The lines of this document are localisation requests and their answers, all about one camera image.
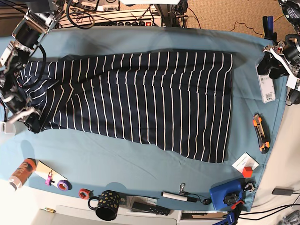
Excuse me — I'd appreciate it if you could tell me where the black patterned mug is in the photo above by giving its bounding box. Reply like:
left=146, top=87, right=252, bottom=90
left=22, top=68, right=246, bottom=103
left=88, top=190, right=120, bottom=221

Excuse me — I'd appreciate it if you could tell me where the blue plastic case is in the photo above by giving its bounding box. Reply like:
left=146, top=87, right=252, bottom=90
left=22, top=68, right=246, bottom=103
left=209, top=179, right=245, bottom=210

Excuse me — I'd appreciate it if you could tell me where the silver carabiner clip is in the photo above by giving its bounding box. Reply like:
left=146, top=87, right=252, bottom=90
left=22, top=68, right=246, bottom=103
left=179, top=183, right=186, bottom=195

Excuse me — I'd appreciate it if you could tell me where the pink small clip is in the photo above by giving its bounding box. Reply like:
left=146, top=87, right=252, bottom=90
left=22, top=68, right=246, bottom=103
left=45, top=171, right=54, bottom=186

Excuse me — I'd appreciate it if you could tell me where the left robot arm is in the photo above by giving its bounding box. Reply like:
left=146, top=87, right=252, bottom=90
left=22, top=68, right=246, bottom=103
left=256, top=0, right=300, bottom=79

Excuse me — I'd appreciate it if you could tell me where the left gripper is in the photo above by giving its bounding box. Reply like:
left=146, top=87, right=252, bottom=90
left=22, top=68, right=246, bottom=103
left=257, top=34, right=300, bottom=79

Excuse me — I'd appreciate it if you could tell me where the navy white striped t-shirt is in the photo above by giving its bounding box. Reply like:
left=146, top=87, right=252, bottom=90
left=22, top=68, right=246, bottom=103
left=18, top=50, right=233, bottom=163

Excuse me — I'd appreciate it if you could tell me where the black remote control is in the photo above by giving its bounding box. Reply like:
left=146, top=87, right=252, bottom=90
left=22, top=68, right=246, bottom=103
left=132, top=202, right=171, bottom=216

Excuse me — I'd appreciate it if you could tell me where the purple tape roll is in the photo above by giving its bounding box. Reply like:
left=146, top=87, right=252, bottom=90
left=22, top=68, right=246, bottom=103
left=57, top=180, right=71, bottom=191

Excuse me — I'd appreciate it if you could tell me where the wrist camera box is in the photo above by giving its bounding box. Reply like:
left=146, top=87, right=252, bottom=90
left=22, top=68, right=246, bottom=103
left=286, top=75, right=300, bottom=91
left=0, top=121, right=15, bottom=134

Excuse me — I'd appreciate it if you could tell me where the white paper card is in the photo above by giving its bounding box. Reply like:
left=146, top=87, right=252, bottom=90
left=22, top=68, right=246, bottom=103
left=232, top=152, right=259, bottom=173

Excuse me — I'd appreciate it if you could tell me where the wooden board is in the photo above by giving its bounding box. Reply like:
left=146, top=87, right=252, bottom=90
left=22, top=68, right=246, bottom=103
left=35, top=161, right=67, bottom=187

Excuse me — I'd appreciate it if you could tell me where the orange black utility knife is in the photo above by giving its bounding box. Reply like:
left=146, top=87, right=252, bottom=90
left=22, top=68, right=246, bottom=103
left=253, top=113, right=270, bottom=154

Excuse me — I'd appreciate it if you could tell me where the orange drink can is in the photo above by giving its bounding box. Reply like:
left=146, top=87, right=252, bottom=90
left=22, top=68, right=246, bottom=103
left=8, top=158, right=36, bottom=191

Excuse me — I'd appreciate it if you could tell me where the packaged tool blister pack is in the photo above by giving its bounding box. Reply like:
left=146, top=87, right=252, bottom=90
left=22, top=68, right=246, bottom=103
left=257, top=75, right=276, bottom=104

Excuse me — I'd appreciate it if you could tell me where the red tape roll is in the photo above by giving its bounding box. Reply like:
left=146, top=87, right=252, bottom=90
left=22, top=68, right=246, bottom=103
left=78, top=188, right=91, bottom=200

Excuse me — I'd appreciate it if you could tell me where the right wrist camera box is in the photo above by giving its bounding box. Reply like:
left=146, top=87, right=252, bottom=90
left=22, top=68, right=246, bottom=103
left=0, top=121, right=15, bottom=134

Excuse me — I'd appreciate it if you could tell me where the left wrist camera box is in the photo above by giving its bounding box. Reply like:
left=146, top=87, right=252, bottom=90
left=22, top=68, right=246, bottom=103
left=286, top=75, right=300, bottom=91

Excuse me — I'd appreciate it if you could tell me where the blue handled clamp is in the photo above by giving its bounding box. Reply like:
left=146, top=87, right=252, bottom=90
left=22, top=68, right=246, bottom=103
left=213, top=200, right=244, bottom=225

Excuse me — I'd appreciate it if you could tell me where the white black marker pen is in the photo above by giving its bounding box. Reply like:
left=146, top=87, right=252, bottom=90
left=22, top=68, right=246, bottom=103
left=161, top=192, right=197, bottom=203

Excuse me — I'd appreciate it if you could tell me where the teal table cloth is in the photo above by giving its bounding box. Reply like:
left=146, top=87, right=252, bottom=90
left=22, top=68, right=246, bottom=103
left=0, top=26, right=286, bottom=197

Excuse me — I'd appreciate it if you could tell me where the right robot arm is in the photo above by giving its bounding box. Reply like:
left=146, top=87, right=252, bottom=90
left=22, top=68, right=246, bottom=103
left=0, top=0, right=95, bottom=133

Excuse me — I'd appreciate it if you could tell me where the red cube block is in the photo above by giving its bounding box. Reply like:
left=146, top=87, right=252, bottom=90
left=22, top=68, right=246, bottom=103
left=242, top=166, right=253, bottom=178

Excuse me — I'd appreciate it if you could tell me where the black power strip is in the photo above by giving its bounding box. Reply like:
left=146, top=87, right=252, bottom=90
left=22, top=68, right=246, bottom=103
left=95, top=21, right=152, bottom=27

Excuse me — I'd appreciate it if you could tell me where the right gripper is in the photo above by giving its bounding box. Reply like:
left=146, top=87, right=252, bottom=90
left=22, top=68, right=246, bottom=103
left=0, top=93, right=46, bottom=134

